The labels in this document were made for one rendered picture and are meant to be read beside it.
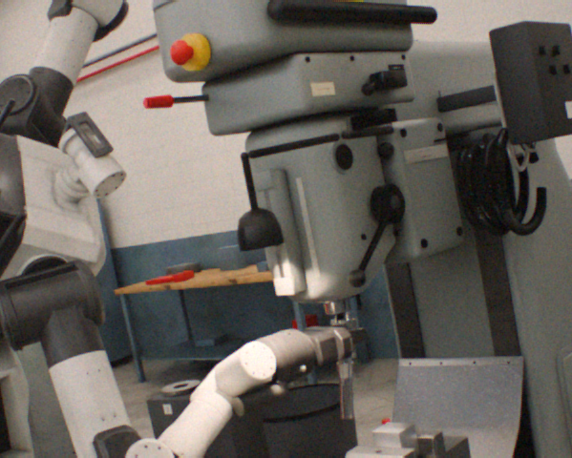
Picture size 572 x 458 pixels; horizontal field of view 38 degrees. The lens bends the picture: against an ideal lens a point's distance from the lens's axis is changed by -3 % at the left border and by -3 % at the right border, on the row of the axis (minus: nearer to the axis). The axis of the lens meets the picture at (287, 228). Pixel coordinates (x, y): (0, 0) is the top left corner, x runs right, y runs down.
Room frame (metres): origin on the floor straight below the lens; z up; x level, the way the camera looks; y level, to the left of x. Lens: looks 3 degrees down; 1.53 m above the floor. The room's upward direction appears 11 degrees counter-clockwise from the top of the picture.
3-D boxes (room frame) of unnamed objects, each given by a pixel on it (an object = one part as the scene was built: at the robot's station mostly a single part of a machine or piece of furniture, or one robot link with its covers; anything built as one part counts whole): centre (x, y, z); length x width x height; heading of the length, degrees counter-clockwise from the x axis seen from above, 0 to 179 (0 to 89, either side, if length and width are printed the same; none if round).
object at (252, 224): (1.37, 0.04, 1.46); 0.07 x 0.07 x 0.06
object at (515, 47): (1.54, -0.51, 1.62); 0.20 x 0.09 x 0.21; 138
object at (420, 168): (1.68, -0.20, 1.47); 0.24 x 0.19 x 0.26; 48
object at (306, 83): (1.57, -0.09, 1.68); 0.34 x 0.24 x 0.10; 138
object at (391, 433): (1.49, -0.12, 1.03); 0.06 x 0.05 x 0.06; 47
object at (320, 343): (1.49, 0.01, 1.23); 0.13 x 0.12 x 0.10; 38
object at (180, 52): (1.35, 0.11, 1.76); 0.04 x 0.03 x 0.04; 48
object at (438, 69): (1.91, -0.40, 1.66); 0.80 x 0.23 x 0.20; 138
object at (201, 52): (1.37, 0.09, 1.76); 0.06 x 0.02 x 0.06; 48
